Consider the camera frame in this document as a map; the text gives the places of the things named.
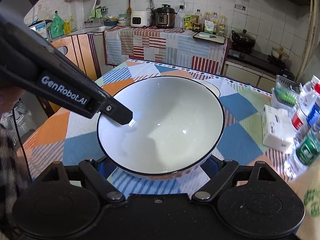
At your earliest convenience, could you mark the black pressure cooker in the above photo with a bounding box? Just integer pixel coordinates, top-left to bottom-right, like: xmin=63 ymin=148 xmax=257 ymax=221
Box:
xmin=156 ymin=4 xmax=176 ymax=28

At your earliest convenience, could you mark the red label water bottle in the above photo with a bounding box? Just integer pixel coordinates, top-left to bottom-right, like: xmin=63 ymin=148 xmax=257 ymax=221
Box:
xmin=291 ymin=83 xmax=319 ymax=131

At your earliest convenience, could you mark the black wok with lid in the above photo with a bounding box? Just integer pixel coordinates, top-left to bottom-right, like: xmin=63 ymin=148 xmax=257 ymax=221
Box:
xmin=231 ymin=29 xmax=256 ymax=49

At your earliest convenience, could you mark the clear cap water bottle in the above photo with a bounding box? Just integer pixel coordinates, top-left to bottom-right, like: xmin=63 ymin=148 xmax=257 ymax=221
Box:
xmin=300 ymin=75 xmax=319 ymax=99

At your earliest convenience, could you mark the black gas stove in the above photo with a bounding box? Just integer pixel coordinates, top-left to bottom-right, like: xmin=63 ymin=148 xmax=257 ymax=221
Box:
xmin=227 ymin=49 xmax=294 ymax=80

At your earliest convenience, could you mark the green label water bottle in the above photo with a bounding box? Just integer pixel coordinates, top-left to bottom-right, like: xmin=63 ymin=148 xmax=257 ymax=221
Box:
xmin=284 ymin=126 xmax=319 ymax=179

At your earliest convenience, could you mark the orange wooden cabinet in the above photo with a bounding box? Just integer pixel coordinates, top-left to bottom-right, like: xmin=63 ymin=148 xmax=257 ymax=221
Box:
xmin=52 ymin=34 xmax=102 ymax=81

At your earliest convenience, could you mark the white tissue pack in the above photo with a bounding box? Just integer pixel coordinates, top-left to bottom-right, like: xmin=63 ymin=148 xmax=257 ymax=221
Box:
xmin=262 ymin=105 xmax=296 ymax=153

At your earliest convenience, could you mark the clear bag of rice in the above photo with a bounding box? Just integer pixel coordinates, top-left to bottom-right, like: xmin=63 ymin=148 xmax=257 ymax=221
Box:
xmin=289 ymin=161 xmax=319 ymax=239

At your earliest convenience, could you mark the white bowl dark rim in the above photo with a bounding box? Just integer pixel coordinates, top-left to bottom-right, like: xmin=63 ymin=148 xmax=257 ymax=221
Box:
xmin=97 ymin=76 xmax=225 ymax=180

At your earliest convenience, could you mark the clear basket with items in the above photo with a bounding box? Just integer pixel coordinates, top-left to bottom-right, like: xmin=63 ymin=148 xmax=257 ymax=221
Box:
xmin=271 ymin=75 xmax=302 ymax=111

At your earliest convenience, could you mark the blue label water bottle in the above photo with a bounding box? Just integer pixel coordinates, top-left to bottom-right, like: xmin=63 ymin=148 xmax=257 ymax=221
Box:
xmin=306 ymin=98 xmax=319 ymax=130

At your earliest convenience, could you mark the yellow green snack bag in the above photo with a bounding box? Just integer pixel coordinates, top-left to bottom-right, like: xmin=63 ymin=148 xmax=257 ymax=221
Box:
xmin=183 ymin=15 xmax=197 ymax=30

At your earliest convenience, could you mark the small silver fridge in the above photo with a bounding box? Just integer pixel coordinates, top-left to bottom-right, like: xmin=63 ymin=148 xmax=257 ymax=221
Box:
xmin=29 ymin=20 xmax=52 ymax=42

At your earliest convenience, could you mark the white bowl ribbed outside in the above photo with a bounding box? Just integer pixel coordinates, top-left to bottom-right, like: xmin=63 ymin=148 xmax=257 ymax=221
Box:
xmin=193 ymin=79 xmax=221 ymax=98

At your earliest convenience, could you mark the cooking oil bottle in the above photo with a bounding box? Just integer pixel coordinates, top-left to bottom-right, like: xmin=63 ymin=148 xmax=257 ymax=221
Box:
xmin=219 ymin=15 xmax=227 ymax=36

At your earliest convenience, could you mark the green plastic bag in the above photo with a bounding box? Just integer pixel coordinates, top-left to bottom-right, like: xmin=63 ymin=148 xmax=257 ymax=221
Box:
xmin=50 ymin=10 xmax=65 ymax=39

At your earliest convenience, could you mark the striped patchwork counter cloth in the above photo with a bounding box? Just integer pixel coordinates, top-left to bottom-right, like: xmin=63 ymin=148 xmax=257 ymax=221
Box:
xmin=103 ymin=27 xmax=227 ymax=74

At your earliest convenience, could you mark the white rice cooker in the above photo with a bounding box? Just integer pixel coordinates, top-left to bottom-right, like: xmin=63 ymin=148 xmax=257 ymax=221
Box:
xmin=130 ymin=10 xmax=152 ymax=28

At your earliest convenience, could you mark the colourful patchwork tablecloth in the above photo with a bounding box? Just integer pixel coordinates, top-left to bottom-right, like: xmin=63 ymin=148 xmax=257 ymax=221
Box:
xmin=18 ymin=60 xmax=287 ymax=196

